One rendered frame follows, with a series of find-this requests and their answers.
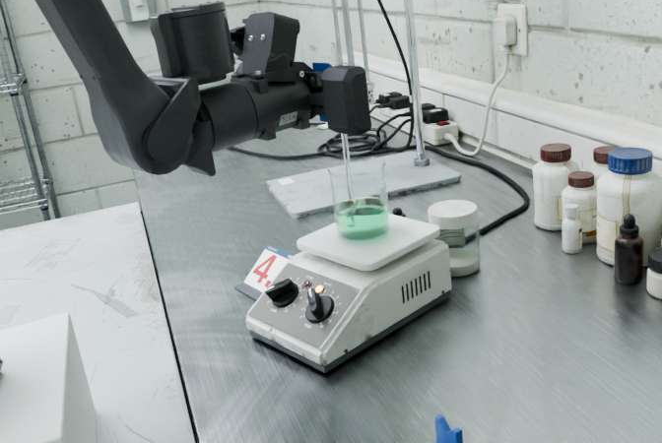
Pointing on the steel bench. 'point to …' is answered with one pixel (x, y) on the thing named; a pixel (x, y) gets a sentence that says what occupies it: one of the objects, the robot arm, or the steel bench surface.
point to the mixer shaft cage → (349, 20)
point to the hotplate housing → (367, 303)
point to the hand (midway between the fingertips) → (337, 84)
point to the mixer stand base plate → (308, 200)
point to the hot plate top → (331, 246)
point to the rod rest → (446, 431)
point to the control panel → (293, 323)
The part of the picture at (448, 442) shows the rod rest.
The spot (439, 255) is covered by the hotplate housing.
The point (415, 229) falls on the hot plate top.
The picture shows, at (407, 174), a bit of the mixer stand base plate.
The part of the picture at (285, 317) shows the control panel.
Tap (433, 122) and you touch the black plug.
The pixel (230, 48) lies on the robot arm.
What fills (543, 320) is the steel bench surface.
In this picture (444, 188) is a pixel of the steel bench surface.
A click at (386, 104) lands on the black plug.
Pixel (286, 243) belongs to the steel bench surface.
